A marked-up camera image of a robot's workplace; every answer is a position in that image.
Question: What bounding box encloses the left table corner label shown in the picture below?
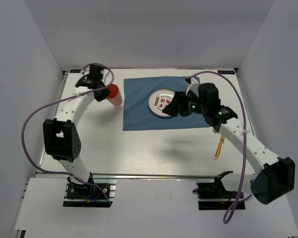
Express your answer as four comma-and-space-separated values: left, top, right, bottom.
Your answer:
69, 69, 82, 73

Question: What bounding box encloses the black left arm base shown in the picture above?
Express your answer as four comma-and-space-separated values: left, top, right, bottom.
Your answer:
63, 177, 115, 208

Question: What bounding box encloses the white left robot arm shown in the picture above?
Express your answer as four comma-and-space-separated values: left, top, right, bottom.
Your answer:
43, 63, 112, 198

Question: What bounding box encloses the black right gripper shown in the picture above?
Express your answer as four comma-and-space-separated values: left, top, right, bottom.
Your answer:
162, 91, 208, 118

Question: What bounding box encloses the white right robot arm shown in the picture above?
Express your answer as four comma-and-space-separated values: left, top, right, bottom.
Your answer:
163, 82, 295, 204

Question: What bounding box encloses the white plate with red characters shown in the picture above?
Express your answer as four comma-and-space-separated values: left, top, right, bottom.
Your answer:
148, 89, 175, 118

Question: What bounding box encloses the blue cloth napkin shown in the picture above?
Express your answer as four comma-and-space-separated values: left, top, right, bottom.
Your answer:
123, 76, 209, 131

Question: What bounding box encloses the pink plastic cup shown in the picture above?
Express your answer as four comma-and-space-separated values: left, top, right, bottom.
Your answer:
106, 84, 122, 107

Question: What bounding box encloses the right table corner label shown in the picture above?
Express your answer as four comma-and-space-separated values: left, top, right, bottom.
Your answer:
218, 70, 235, 75

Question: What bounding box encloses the table corner label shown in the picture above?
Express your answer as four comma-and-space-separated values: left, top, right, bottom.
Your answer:
218, 70, 235, 75
69, 69, 82, 73

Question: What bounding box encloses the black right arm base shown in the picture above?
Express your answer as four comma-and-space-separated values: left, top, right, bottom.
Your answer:
192, 171, 237, 211

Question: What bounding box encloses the gold knife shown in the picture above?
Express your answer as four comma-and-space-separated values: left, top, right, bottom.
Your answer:
214, 136, 225, 160

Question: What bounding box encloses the aluminium table edge rail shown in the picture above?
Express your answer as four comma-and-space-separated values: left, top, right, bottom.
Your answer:
35, 173, 256, 179

